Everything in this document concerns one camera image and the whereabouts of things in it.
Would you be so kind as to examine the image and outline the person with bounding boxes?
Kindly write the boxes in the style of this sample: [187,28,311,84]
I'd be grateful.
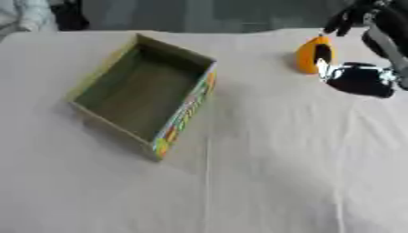
[0,0,59,34]

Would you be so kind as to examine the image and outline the cardboard box with green inside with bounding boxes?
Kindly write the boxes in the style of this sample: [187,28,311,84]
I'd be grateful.
[65,32,220,162]

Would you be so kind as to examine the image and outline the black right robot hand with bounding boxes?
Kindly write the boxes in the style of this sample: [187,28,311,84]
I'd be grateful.
[315,0,408,100]

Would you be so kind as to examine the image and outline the orange toy fruit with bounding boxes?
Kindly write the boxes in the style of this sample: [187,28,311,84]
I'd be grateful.
[293,35,337,76]

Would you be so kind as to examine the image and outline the black bag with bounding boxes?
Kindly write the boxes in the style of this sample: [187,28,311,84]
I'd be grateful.
[49,0,91,32]

